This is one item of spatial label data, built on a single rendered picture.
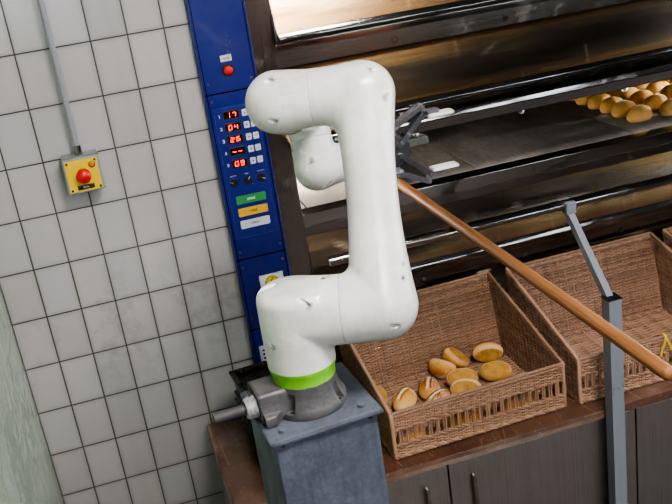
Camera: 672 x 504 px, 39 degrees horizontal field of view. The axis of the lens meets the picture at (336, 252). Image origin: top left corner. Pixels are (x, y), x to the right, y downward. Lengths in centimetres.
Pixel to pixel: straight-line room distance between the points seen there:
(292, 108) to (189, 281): 120
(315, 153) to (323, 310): 62
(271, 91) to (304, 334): 46
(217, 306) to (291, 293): 125
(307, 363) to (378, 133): 44
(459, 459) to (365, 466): 94
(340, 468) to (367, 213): 48
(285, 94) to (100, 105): 102
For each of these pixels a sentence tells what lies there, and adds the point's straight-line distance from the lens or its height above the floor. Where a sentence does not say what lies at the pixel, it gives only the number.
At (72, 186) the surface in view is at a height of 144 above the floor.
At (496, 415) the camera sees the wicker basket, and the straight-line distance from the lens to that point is 279.
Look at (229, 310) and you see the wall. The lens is 293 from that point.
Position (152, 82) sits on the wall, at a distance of 271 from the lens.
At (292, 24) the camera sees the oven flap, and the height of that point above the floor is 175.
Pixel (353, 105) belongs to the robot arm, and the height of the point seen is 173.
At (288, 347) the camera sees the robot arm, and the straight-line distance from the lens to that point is 170.
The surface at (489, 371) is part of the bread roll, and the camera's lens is 300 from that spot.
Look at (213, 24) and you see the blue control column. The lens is 268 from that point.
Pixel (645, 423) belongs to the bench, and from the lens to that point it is 300.
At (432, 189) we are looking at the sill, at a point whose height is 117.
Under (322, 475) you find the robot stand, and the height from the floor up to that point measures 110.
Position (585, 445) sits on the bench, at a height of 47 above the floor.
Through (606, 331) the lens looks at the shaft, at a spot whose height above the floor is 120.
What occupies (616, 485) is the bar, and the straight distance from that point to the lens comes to 298.
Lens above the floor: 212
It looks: 22 degrees down
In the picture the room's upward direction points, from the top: 8 degrees counter-clockwise
